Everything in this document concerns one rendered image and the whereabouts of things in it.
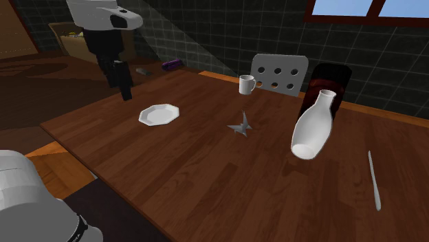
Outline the dark robot stand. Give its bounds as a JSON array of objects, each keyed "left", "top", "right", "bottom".
[{"left": 63, "top": 177, "right": 170, "bottom": 242}]

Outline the brown cardboard box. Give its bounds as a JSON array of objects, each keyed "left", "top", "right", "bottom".
[{"left": 47, "top": 21, "right": 138, "bottom": 65}]

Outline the brown wooden table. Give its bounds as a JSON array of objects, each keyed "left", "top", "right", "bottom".
[{"left": 39, "top": 68, "right": 429, "bottom": 242}]

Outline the red framed window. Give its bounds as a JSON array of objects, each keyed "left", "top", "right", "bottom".
[{"left": 302, "top": 0, "right": 429, "bottom": 29}]

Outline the dark red black jar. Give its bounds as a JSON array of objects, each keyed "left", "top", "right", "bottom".
[{"left": 298, "top": 62, "right": 353, "bottom": 121}]

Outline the white vase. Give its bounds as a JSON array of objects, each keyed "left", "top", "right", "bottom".
[{"left": 289, "top": 89, "right": 337, "bottom": 161}]

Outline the white mug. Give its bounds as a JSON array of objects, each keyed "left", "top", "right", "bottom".
[{"left": 238, "top": 74, "right": 257, "bottom": 96}]

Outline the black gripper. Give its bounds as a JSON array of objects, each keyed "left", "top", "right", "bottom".
[{"left": 82, "top": 28, "right": 134, "bottom": 102}]

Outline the purple box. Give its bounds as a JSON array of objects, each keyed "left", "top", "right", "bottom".
[{"left": 162, "top": 58, "right": 184, "bottom": 72}]

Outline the grey paper crane figure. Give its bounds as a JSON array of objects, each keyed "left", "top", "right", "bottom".
[{"left": 226, "top": 110, "right": 254, "bottom": 138}]

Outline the grey knife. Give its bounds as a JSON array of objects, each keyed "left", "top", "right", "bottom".
[{"left": 367, "top": 150, "right": 382, "bottom": 212}]

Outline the white octagonal plate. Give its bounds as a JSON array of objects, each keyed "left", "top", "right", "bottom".
[{"left": 138, "top": 103, "right": 180, "bottom": 127}]

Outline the grey chair with holes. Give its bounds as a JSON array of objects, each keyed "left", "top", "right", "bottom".
[{"left": 250, "top": 53, "right": 309, "bottom": 98}]

